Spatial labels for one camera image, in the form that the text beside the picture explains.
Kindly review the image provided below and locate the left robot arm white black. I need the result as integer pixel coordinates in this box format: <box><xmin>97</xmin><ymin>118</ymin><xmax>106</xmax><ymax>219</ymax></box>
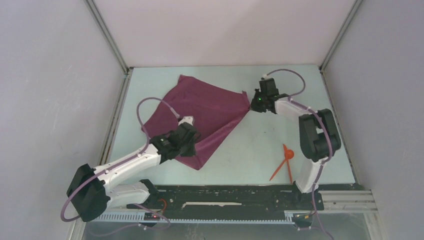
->
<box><xmin>60</xmin><ymin>122</ymin><xmax>200</xmax><ymax>222</ymax></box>

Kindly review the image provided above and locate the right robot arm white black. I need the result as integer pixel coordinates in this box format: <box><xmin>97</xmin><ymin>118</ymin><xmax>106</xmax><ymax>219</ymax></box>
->
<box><xmin>250</xmin><ymin>78</ymin><xmax>341</xmax><ymax>209</ymax></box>

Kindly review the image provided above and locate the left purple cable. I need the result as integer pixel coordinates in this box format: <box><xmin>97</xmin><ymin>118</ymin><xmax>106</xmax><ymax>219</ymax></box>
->
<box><xmin>60</xmin><ymin>96</ymin><xmax>181</xmax><ymax>232</ymax></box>

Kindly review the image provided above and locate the corner aluminium post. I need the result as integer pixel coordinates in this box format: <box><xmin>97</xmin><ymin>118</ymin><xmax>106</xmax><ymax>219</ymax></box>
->
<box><xmin>82</xmin><ymin>0</ymin><xmax>133</xmax><ymax>75</ymax></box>
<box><xmin>319</xmin><ymin>0</ymin><xmax>364</xmax><ymax>74</ymax></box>

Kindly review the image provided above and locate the orange plastic spoon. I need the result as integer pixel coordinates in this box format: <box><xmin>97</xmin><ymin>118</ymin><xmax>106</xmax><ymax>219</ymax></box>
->
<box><xmin>284</xmin><ymin>148</ymin><xmax>295</xmax><ymax>184</ymax></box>

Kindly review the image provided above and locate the purple cable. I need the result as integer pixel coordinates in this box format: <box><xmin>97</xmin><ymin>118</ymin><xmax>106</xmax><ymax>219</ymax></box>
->
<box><xmin>264</xmin><ymin>68</ymin><xmax>335</xmax><ymax>240</ymax></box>
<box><xmin>60</xmin><ymin>96</ymin><xmax>181</xmax><ymax>232</ymax></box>

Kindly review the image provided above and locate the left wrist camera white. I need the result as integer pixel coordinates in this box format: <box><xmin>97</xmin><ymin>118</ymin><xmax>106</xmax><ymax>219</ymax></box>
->
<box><xmin>178</xmin><ymin>116</ymin><xmax>194</xmax><ymax>126</ymax></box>

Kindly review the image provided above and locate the right corner aluminium post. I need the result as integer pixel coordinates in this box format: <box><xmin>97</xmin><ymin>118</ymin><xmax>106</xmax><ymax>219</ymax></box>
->
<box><xmin>319</xmin><ymin>0</ymin><xmax>364</xmax><ymax>74</ymax></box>

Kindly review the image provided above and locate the magenta cloth napkin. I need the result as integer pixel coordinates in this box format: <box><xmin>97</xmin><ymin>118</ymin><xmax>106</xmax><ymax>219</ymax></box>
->
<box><xmin>144</xmin><ymin>75</ymin><xmax>250</xmax><ymax>170</ymax></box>

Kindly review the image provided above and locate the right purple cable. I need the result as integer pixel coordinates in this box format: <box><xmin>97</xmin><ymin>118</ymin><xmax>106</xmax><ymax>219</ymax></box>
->
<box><xmin>264</xmin><ymin>68</ymin><xmax>335</xmax><ymax>240</ymax></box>

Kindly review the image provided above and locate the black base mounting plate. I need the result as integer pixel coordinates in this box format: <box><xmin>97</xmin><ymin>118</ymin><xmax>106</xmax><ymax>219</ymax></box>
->
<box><xmin>142</xmin><ymin>179</ymin><xmax>324</xmax><ymax>221</ymax></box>

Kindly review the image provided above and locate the orange plastic knife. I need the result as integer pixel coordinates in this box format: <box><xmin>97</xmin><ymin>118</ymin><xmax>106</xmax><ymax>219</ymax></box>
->
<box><xmin>269</xmin><ymin>144</ymin><xmax>289</xmax><ymax>181</ymax></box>

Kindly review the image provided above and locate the left corner aluminium post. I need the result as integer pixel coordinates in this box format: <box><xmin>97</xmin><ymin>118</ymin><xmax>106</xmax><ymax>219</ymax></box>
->
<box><xmin>82</xmin><ymin>0</ymin><xmax>133</xmax><ymax>75</ymax></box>

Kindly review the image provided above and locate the aluminium frame rail front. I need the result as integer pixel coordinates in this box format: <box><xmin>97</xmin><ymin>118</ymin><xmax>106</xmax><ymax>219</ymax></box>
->
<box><xmin>93</xmin><ymin>189</ymin><xmax>378</xmax><ymax>224</ymax></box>

